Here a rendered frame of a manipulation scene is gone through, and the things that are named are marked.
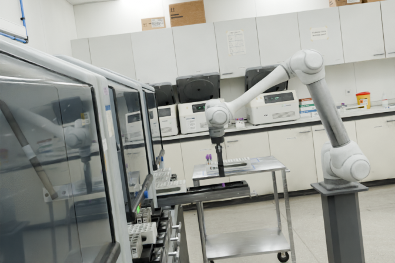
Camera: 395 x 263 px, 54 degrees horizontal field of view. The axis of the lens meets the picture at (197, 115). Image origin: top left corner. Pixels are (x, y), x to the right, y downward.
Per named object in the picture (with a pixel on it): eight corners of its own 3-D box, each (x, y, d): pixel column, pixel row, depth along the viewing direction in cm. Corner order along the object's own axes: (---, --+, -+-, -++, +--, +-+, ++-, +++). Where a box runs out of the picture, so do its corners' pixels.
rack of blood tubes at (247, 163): (206, 174, 253) (205, 165, 253) (206, 171, 263) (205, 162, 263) (251, 168, 253) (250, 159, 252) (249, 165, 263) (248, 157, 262)
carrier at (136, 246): (137, 249, 140) (134, 232, 139) (143, 248, 140) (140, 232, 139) (132, 262, 128) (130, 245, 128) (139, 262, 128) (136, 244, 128)
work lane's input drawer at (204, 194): (128, 215, 213) (126, 199, 213) (131, 208, 227) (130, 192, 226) (259, 198, 214) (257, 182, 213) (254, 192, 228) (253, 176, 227)
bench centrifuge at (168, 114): (130, 141, 448) (123, 86, 445) (139, 135, 510) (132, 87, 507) (178, 135, 447) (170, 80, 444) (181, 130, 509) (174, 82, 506)
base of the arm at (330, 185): (344, 178, 245) (343, 170, 244) (359, 187, 222) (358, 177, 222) (315, 182, 244) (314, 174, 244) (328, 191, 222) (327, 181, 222)
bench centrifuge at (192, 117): (181, 135, 448) (173, 76, 444) (181, 130, 510) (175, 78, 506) (228, 129, 449) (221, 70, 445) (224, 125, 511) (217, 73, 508)
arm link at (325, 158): (344, 171, 240) (340, 137, 238) (358, 178, 221) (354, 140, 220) (318, 175, 239) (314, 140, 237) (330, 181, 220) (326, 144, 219)
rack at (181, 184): (133, 201, 215) (131, 190, 214) (136, 196, 225) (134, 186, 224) (186, 194, 215) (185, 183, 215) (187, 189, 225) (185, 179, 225)
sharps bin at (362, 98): (360, 110, 480) (358, 92, 478) (354, 109, 497) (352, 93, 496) (374, 108, 480) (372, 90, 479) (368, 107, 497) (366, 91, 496)
